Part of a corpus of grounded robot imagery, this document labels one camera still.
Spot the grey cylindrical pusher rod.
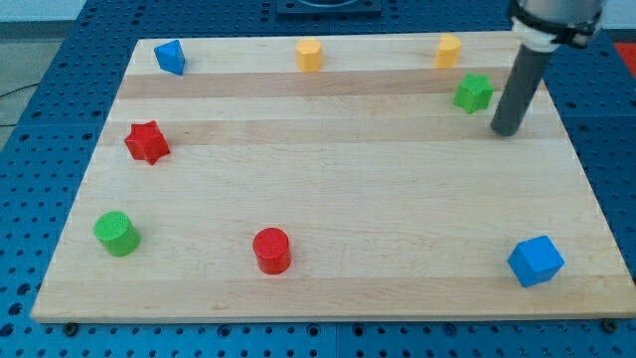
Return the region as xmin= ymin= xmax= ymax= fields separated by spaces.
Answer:
xmin=490 ymin=45 xmax=553 ymax=137

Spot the green star block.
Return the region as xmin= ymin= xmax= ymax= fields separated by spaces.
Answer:
xmin=453 ymin=73 xmax=494 ymax=113

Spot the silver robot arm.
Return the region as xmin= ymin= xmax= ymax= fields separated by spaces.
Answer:
xmin=491 ymin=0 xmax=606 ymax=136

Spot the red star block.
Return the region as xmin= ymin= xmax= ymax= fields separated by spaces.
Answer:
xmin=124 ymin=120 xmax=171 ymax=165

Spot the yellow hexagonal block right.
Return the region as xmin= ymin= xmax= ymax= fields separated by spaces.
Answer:
xmin=434 ymin=34 xmax=462 ymax=69

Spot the yellow hexagonal block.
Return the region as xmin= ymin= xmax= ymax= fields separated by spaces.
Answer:
xmin=295 ymin=38 xmax=323 ymax=73
xmin=434 ymin=34 xmax=462 ymax=69

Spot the blue cube block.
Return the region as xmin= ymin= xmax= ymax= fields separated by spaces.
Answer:
xmin=508 ymin=236 xmax=565 ymax=287

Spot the yellow hexagonal block centre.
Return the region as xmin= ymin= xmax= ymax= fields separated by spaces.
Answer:
xmin=295 ymin=38 xmax=323 ymax=73

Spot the light wooden board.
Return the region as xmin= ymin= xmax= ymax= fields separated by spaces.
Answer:
xmin=32 ymin=32 xmax=635 ymax=323

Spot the red cylinder block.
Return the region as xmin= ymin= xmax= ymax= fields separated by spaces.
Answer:
xmin=252 ymin=227 xmax=292 ymax=274

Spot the blue triangular prism block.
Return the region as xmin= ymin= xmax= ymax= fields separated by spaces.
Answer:
xmin=154 ymin=40 xmax=186 ymax=76

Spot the green cylinder block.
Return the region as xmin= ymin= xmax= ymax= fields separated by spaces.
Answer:
xmin=93 ymin=211 xmax=141 ymax=257

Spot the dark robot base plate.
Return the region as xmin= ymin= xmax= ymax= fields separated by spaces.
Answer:
xmin=275 ymin=0 xmax=383 ymax=18

